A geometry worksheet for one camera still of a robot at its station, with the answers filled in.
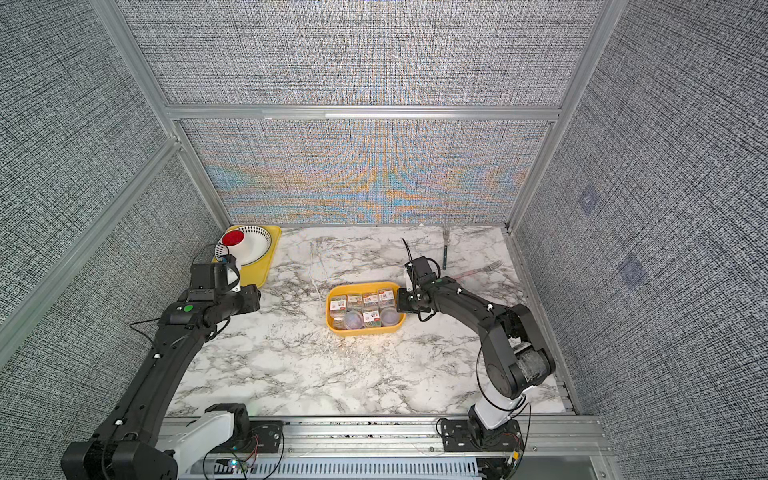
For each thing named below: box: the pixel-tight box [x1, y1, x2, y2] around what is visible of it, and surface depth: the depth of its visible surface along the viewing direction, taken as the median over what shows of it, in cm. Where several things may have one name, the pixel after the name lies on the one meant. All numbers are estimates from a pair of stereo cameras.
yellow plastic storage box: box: [326, 282, 406, 336], surface depth 94 cm
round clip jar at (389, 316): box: [380, 307, 400, 326], surface depth 92 cm
